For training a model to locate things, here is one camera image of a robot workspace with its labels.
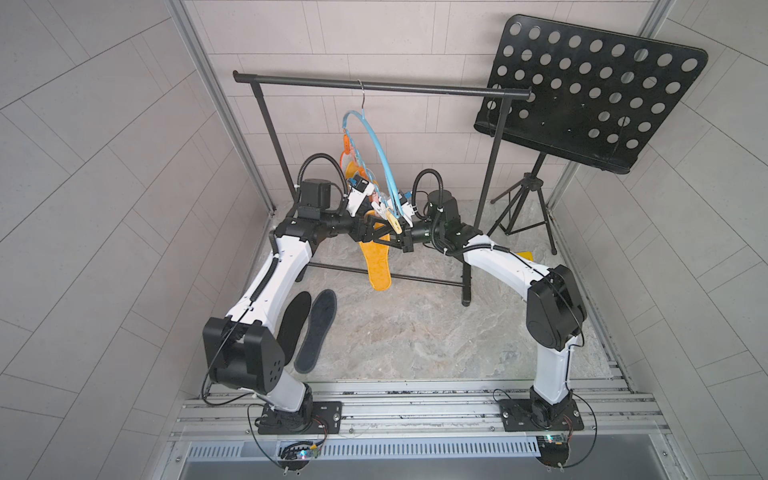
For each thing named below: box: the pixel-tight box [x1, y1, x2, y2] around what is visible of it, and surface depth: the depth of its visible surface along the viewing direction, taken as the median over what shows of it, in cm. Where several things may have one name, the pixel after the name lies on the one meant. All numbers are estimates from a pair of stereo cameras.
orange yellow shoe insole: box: [358, 222, 392, 292], surface depth 77 cm
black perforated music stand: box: [475, 14, 708, 255], surface depth 65 cm
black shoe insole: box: [277, 291, 312, 366], surface depth 89 cm
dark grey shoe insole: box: [294, 289, 338, 374], surface depth 87 cm
